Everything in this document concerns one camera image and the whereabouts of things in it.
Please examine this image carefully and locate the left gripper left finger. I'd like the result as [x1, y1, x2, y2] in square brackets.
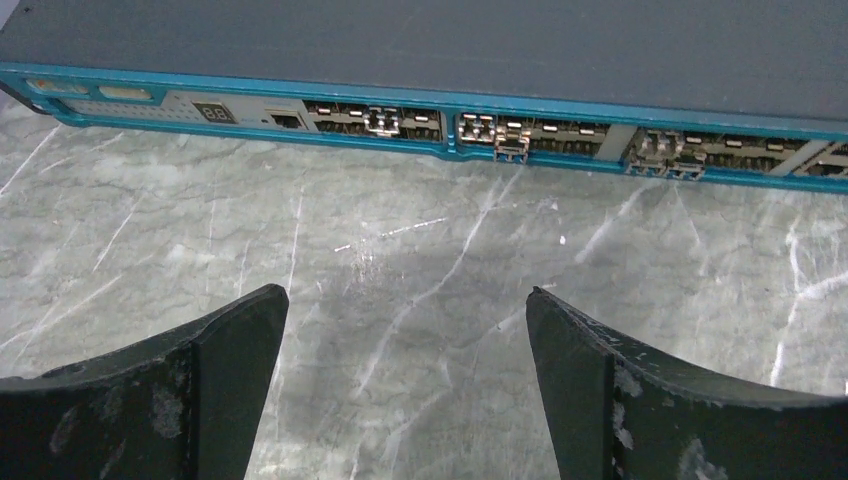
[1, 284, 289, 479]

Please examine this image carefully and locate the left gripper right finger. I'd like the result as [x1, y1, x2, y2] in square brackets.
[526, 288, 847, 480]

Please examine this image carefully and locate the dark network switch box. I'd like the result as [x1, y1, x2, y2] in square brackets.
[1, 0, 847, 194]

